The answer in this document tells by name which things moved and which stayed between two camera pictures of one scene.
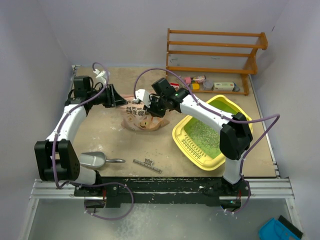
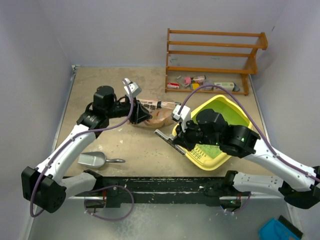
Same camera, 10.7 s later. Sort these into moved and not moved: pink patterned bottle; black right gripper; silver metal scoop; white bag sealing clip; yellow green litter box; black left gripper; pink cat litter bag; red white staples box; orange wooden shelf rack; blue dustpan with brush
Moved: pink cat litter bag; black right gripper; black left gripper; white bag sealing clip
Not moved: silver metal scoop; red white staples box; orange wooden shelf rack; pink patterned bottle; yellow green litter box; blue dustpan with brush
